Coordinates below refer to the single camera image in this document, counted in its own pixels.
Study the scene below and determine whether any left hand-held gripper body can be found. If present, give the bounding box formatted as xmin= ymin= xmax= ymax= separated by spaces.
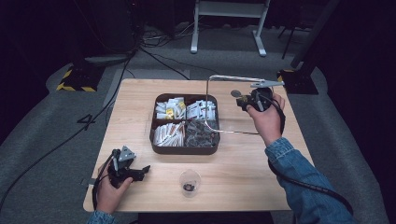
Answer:
xmin=107 ymin=145 xmax=138 ymax=189

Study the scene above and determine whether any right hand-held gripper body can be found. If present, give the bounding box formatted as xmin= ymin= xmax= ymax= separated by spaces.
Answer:
xmin=247 ymin=78 xmax=285 ymax=113

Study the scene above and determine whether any clear lid with metal rim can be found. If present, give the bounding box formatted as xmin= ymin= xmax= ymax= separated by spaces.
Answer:
xmin=205 ymin=74 xmax=276 ymax=136

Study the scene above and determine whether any dark square compartment box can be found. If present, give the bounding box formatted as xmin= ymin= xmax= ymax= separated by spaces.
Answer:
xmin=148 ymin=92 xmax=221 ymax=156

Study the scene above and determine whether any clear plastic cup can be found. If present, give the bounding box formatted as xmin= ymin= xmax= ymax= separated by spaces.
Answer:
xmin=178 ymin=168 xmax=203 ymax=199

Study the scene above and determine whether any person's right hand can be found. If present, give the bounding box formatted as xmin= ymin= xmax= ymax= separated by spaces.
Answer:
xmin=247 ymin=92 xmax=286 ymax=147

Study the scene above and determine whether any person's left hand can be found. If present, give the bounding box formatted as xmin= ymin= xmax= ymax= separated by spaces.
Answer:
xmin=96 ymin=162 xmax=134 ymax=216

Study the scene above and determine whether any black base with hazard stripes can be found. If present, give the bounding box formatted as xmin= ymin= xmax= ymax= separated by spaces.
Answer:
xmin=55 ymin=63 xmax=106 ymax=93
xmin=276 ymin=68 xmax=320 ymax=95

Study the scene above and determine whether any pile of white brown sticks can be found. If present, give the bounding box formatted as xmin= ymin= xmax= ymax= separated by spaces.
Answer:
xmin=153 ymin=121 xmax=186 ymax=147

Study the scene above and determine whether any pile of white red packets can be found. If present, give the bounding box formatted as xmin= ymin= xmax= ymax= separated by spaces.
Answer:
xmin=185 ymin=99 xmax=217 ymax=121

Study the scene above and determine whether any pile of dark packets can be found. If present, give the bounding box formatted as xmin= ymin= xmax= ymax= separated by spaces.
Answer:
xmin=185 ymin=119 xmax=219 ymax=147

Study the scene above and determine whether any pile of white yellow packets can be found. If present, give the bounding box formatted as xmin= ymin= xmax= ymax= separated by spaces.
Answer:
xmin=154 ymin=96 xmax=187 ymax=120

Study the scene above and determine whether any person's dark lap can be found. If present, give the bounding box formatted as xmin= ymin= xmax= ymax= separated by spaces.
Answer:
xmin=136 ymin=211 xmax=276 ymax=224

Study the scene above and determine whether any dark slanted pole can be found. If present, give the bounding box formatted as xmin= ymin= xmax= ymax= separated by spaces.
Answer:
xmin=290 ymin=0 xmax=341 ymax=70

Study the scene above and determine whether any left hand-held gripper black cable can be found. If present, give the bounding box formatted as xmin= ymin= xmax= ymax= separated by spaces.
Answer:
xmin=92 ymin=149 xmax=121 ymax=211

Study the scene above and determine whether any hand-held gripper black cable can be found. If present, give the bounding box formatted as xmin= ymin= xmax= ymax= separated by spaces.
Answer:
xmin=92 ymin=149 xmax=121 ymax=211
xmin=266 ymin=92 xmax=355 ymax=217

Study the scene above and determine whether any long black floor cable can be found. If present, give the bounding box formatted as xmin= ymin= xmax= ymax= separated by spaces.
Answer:
xmin=0 ymin=54 xmax=134 ymax=213

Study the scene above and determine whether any thin black floor cable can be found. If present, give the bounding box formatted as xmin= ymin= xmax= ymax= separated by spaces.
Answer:
xmin=139 ymin=46 xmax=226 ymax=82

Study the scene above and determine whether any white metal desk frame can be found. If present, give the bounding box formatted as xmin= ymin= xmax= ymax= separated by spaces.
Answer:
xmin=190 ymin=0 xmax=271 ymax=58

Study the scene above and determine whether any right hand-held gripper black cable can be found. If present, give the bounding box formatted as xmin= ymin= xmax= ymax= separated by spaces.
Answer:
xmin=266 ymin=92 xmax=355 ymax=217

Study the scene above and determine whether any bundle of floor cables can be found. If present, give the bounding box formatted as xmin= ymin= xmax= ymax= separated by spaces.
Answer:
xmin=139 ymin=22 xmax=195 ymax=49

